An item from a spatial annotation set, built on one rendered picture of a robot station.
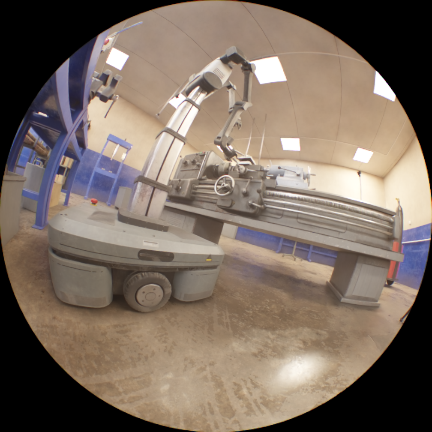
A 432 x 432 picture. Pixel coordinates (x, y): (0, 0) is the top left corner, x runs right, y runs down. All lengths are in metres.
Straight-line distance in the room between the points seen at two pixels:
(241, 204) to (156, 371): 1.11
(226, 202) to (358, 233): 1.22
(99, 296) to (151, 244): 0.22
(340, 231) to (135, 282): 1.28
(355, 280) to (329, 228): 0.51
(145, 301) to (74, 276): 0.22
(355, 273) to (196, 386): 1.19
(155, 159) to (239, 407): 0.78
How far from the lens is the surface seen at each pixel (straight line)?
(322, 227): 1.17
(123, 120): 5.04
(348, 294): 1.29
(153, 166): 0.55
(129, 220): 0.48
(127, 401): 0.35
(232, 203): 1.13
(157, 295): 0.44
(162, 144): 0.59
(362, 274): 1.30
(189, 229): 1.51
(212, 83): 0.92
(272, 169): 1.52
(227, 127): 1.01
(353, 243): 1.07
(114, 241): 0.34
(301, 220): 1.15
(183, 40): 3.43
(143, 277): 0.39
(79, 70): 0.98
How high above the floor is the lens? 0.35
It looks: 3 degrees up
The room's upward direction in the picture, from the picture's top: 16 degrees clockwise
